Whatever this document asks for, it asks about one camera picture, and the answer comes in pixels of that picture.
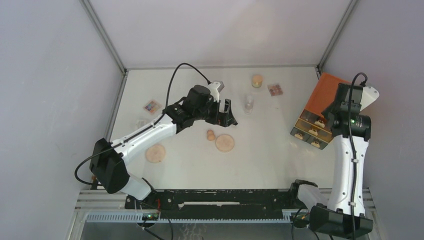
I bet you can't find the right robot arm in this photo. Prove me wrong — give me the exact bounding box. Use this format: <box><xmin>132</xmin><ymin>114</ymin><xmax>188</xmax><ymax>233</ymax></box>
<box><xmin>289</xmin><ymin>83</ymin><xmax>380</xmax><ymax>240</ymax></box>

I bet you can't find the colourful eyeshadow palette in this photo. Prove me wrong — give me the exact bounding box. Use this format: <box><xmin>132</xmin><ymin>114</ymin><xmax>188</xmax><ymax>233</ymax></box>
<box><xmin>143</xmin><ymin>99</ymin><xmax>162</xmax><ymax>115</ymax></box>

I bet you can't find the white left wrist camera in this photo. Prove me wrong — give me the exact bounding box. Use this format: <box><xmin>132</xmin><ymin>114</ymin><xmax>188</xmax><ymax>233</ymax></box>
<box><xmin>206</xmin><ymin>81</ymin><xmax>225</xmax><ymax>103</ymax></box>

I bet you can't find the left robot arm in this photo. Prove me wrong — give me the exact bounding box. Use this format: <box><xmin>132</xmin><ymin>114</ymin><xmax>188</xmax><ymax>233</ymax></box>
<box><xmin>89</xmin><ymin>81</ymin><xmax>238</xmax><ymax>209</ymax></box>

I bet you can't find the round beige powder jar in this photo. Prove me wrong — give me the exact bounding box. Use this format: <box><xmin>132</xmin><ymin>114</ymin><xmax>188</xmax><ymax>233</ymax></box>
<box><xmin>251</xmin><ymin>74</ymin><xmax>264</xmax><ymax>88</ymax></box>

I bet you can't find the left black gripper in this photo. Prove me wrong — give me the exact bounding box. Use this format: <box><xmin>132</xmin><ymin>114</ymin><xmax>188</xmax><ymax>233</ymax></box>
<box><xmin>193</xmin><ymin>96</ymin><xmax>235</xmax><ymax>128</ymax></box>

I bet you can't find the round powder puff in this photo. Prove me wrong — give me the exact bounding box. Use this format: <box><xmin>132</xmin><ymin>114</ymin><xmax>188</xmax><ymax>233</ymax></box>
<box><xmin>215</xmin><ymin>134</ymin><xmax>235</xmax><ymax>153</ymax></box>
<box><xmin>145</xmin><ymin>144</ymin><xmax>166</xmax><ymax>164</ymax></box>

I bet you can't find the clear small bottle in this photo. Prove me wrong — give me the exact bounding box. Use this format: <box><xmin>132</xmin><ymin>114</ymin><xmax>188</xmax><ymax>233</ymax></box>
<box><xmin>244</xmin><ymin>95</ymin><xmax>254</xmax><ymax>115</ymax></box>

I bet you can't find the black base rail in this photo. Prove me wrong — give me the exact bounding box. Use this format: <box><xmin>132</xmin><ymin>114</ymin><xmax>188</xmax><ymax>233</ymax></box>
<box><xmin>124</xmin><ymin>189</ymin><xmax>304</xmax><ymax>221</ymax></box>

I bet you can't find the beige makeup sponge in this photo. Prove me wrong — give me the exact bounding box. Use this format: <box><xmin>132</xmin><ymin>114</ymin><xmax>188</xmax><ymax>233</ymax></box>
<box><xmin>206</xmin><ymin>129</ymin><xmax>216</xmax><ymax>141</ymax></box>

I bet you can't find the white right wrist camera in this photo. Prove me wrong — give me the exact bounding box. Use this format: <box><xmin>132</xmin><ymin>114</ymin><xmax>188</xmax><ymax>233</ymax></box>
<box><xmin>360</xmin><ymin>86</ymin><xmax>380</xmax><ymax>112</ymax></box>

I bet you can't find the orange clear drawer organizer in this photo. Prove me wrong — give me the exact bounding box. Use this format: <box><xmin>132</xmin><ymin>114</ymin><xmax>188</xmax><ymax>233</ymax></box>
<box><xmin>290</xmin><ymin>73</ymin><xmax>347</xmax><ymax>150</ymax></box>

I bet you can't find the left black cable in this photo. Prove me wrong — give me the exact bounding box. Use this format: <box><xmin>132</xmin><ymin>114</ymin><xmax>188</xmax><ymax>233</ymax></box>
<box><xmin>74</xmin><ymin>62</ymin><xmax>212</xmax><ymax>186</ymax></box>

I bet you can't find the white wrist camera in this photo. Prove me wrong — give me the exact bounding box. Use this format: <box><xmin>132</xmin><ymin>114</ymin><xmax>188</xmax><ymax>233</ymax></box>
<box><xmin>360</xmin><ymin>86</ymin><xmax>380</xmax><ymax>112</ymax></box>
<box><xmin>206</xmin><ymin>81</ymin><xmax>225</xmax><ymax>103</ymax></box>

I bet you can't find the clear blush palette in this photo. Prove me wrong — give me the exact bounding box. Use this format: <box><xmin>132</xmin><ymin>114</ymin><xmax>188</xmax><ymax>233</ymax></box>
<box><xmin>267</xmin><ymin>83</ymin><xmax>283</xmax><ymax>97</ymax></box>

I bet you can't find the white barcode packet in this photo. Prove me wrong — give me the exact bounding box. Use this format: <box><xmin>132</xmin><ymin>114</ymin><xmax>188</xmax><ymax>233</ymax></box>
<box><xmin>135</xmin><ymin>119</ymin><xmax>149</xmax><ymax>130</ymax></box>

